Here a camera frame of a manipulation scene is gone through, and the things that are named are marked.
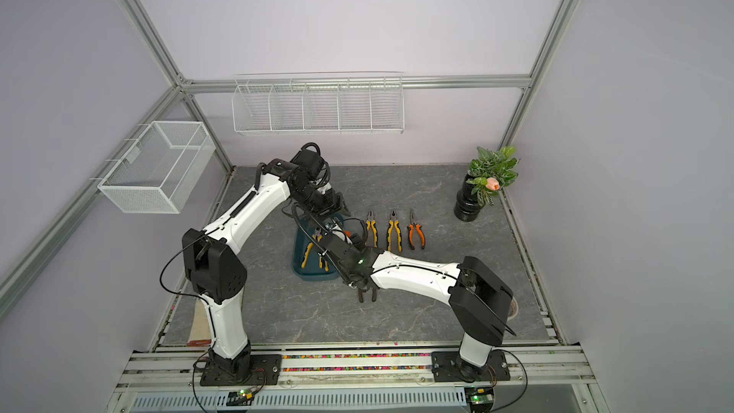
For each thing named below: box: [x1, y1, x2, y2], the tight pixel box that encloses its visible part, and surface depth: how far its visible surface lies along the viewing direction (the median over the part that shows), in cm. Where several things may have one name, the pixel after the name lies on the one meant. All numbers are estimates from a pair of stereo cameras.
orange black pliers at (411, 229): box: [407, 209, 427, 251], surface depth 101 cm
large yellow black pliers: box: [387, 210, 404, 253], surface depth 101 cm
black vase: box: [453, 173, 484, 222], surface depth 101 cm
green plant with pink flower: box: [466, 145, 519, 207], surface depth 87 cm
